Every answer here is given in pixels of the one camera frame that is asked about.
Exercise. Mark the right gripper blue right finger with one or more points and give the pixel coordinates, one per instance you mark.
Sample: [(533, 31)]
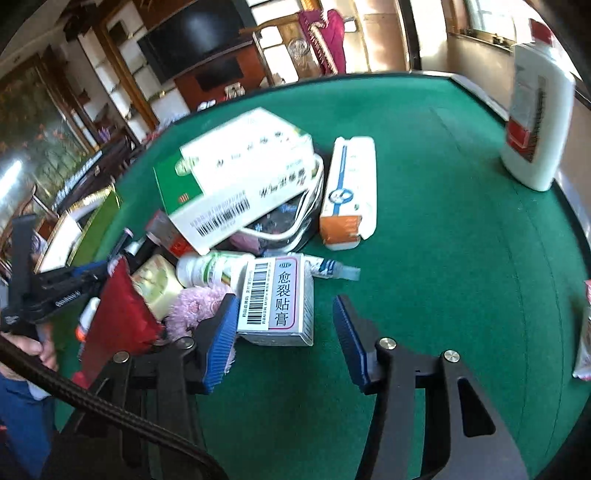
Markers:
[(357, 337)]

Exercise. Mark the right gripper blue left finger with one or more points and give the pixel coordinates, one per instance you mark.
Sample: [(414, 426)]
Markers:
[(215, 339)]

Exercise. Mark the pink plush toy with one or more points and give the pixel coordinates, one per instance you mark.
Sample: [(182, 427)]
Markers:
[(192, 306)]

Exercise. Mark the small white barcode box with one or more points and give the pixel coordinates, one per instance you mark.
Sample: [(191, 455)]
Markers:
[(277, 308)]

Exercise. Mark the red foil pouch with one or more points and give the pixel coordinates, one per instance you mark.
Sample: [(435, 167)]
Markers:
[(121, 322)]

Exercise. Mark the white green medicine box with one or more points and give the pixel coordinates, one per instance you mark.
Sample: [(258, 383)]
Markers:
[(234, 174)]

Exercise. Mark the person's left hand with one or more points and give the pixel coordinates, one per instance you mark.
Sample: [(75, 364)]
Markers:
[(43, 349)]

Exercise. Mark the white bottle orange cap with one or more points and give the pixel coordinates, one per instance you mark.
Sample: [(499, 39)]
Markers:
[(86, 318)]

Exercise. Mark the white green pill bottle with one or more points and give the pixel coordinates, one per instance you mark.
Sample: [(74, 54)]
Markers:
[(217, 268)]

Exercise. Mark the green gold storage box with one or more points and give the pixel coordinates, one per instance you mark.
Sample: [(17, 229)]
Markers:
[(70, 229)]

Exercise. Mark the clear plastic pen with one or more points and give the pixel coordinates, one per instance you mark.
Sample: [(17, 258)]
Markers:
[(324, 268)]

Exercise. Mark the red grey flat box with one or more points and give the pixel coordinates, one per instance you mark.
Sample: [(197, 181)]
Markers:
[(161, 231)]

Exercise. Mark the clear zip pouch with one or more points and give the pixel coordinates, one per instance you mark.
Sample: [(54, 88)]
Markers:
[(288, 227)]

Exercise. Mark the white orange slim box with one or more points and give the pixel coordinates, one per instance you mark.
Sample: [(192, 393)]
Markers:
[(350, 208)]

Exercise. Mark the white bottle red cap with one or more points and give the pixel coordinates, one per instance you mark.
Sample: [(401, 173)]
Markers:
[(540, 111)]

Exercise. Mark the magenta cloth on chair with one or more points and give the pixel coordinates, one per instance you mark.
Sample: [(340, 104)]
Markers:
[(325, 32)]

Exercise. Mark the wooden chair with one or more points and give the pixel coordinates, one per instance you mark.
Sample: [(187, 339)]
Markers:
[(284, 52)]

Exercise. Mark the black wall television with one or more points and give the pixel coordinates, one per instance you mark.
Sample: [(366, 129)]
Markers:
[(194, 34)]

